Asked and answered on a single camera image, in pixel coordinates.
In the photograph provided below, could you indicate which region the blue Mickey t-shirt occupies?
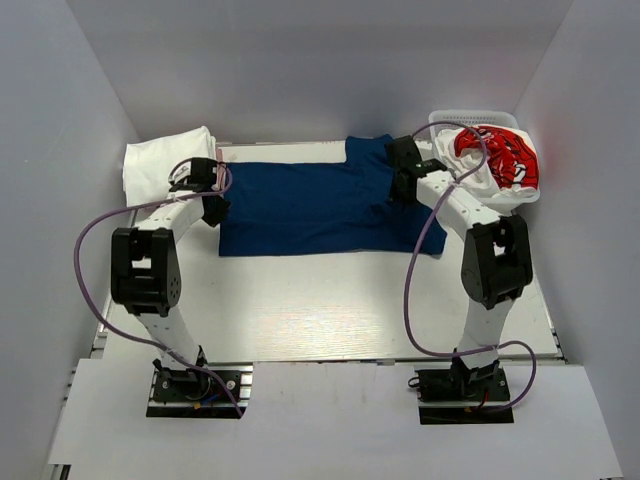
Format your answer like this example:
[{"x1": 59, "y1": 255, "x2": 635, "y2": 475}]
[{"x1": 219, "y1": 134, "x2": 447, "y2": 257}]

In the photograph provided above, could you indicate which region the white t-shirt with red print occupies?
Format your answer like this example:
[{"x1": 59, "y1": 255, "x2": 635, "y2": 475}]
[{"x1": 434, "y1": 125, "x2": 540, "y2": 211}]

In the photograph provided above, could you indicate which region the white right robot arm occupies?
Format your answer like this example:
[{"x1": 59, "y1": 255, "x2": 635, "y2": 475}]
[{"x1": 385, "y1": 136, "x2": 533, "y2": 399}]

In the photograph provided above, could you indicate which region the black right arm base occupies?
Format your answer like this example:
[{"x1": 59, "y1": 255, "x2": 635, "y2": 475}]
[{"x1": 407, "y1": 368, "x2": 514, "y2": 426}]

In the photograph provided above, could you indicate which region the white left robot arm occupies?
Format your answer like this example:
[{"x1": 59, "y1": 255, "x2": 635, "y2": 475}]
[{"x1": 111, "y1": 158, "x2": 232, "y2": 399}]

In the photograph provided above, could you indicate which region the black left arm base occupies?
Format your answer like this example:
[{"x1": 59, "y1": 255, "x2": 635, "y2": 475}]
[{"x1": 146, "y1": 360, "x2": 253, "y2": 420}]

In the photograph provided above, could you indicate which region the folded pink t-shirt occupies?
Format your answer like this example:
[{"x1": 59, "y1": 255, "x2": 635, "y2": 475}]
[{"x1": 215, "y1": 146, "x2": 226, "y2": 191}]

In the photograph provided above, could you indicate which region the white plastic basket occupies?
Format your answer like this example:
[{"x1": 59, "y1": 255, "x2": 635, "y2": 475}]
[{"x1": 428, "y1": 108, "x2": 544, "y2": 204}]

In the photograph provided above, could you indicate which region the folded white t-shirt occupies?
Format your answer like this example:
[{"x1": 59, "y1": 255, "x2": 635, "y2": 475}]
[{"x1": 122, "y1": 126, "x2": 216, "y2": 206}]

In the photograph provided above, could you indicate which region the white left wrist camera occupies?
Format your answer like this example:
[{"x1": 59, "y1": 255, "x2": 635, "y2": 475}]
[{"x1": 169, "y1": 164, "x2": 190, "y2": 184}]

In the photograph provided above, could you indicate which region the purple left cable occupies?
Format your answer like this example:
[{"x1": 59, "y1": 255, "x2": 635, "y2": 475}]
[{"x1": 73, "y1": 157, "x2": 246, "y2": 417}]

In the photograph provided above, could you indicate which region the purple cable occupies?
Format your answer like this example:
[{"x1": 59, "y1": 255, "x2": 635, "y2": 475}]
[
  {"x1": 73, "y1": 157, "x2": 246, "y2": 417},
  {"x1": 403, "y1": 121, "x2": 539, "y2": 412}
]

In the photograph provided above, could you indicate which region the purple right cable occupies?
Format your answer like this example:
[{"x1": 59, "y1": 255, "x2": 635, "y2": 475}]
[{"x1": 403, "y1": 121, "x2": 539, "y2": 412}]

